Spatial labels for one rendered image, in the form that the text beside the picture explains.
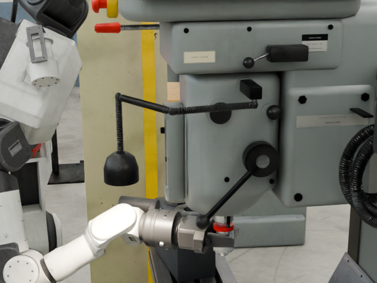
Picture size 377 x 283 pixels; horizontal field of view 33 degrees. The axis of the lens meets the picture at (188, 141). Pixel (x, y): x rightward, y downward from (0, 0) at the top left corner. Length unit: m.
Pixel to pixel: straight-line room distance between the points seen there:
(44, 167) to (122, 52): 1.22
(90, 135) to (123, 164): 1.85
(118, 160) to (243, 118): 0.26
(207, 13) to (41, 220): 1.02
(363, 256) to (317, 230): 2.92
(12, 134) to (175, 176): 0.41
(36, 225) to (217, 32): 1.01
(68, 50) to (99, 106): 1.49
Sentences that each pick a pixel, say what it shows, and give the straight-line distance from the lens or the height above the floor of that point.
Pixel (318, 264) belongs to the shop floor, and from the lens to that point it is 4.12.
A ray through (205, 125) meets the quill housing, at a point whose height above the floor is 1.52.
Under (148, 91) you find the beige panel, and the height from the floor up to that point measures 1.22.
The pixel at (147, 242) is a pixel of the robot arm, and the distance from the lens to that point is 1.47.
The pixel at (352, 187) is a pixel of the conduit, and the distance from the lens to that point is 1.19.
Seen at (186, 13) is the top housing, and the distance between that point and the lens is 1.18.
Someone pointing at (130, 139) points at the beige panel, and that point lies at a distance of 3.14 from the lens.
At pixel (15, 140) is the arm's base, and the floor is 1.44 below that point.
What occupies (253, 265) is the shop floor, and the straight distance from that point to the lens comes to 4.05.
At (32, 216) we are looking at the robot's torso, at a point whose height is 1.10.
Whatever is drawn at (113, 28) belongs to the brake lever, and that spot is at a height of 1.70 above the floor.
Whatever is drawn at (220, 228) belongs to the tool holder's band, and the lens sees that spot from 1.42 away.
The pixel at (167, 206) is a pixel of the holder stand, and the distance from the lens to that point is 1.93.
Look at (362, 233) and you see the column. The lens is 1.66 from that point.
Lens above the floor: 1.85
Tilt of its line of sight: 16 degrees down
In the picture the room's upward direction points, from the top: straight up
